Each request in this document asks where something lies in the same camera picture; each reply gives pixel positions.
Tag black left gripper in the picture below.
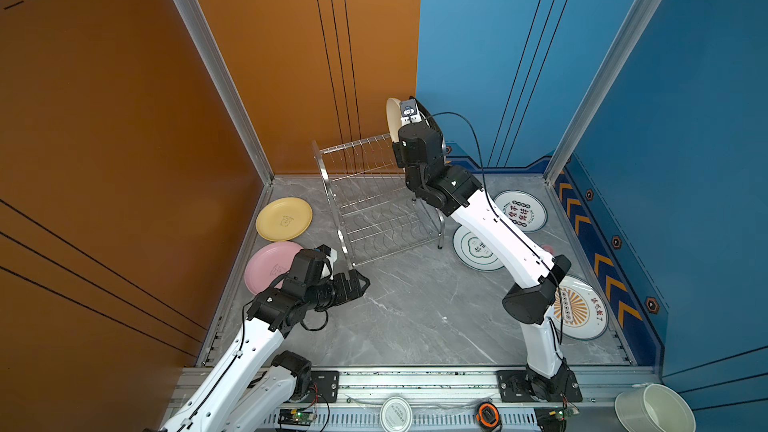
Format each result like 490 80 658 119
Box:
305 267 370 312

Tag cream round plate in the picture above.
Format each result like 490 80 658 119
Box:
386 98 402 143

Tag steel wire dish rack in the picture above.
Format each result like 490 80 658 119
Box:
312 134 446 268

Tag black floral square plate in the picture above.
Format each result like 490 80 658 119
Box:
411 96 448 155

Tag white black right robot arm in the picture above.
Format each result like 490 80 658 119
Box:
391 119 574 402

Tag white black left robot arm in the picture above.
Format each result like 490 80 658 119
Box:
160 245 371 431

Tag pink round plate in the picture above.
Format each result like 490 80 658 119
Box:
244 241 302 295

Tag yellow round plate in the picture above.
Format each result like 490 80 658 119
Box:
256 197 313 242

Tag white plate green quatrefoil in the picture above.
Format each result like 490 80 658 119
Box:
452 226 504 272

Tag white plate black characters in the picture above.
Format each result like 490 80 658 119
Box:
494 190 548 232

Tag white round lid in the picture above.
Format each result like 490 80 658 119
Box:
379 396 414 432

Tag green circuit board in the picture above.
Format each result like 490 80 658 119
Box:
276 409 317 431

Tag orange black tape measure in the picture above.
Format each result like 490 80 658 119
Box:
475 401 503 432

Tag white plate orange sunburst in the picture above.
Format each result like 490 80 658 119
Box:
553 277 608 341

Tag white bucket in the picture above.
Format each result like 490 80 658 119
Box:
614 384 697 432

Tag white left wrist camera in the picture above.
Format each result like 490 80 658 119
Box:
317 244 338 279

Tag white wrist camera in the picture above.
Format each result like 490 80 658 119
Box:
317 244 338 279
399 99 423 127

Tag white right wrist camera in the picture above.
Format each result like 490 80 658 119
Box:
399 99 423 127

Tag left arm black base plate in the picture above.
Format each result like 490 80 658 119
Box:
288 369 340 404

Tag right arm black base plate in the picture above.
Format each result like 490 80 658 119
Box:
496 368 583 403

